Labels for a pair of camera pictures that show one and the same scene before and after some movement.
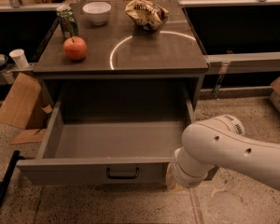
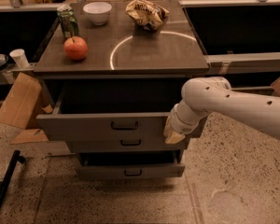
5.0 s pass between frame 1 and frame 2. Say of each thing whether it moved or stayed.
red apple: stayed
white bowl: stayed
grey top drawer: moved
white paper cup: stayed
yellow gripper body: moved
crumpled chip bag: stayed
